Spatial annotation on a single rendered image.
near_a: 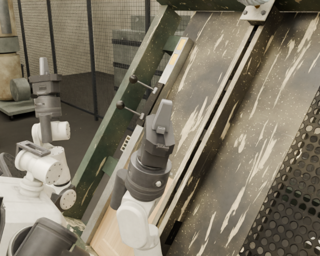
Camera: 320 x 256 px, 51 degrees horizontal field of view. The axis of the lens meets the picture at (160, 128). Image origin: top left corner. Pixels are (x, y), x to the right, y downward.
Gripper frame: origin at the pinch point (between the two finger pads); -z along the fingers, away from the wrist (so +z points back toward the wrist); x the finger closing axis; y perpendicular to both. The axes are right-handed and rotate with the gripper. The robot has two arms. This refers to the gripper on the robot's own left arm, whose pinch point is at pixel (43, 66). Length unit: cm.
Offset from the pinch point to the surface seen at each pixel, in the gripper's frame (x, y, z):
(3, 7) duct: -371, -359, -162
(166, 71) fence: 31.6, -38.5, 2.9
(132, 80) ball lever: 20.3, -28.3, 5.8
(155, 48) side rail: 20, -55, -10
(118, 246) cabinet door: 17, -11, 69
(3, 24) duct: -378, -363, -136
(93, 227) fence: 3, -17, 65
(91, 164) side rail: -8, -36, 42
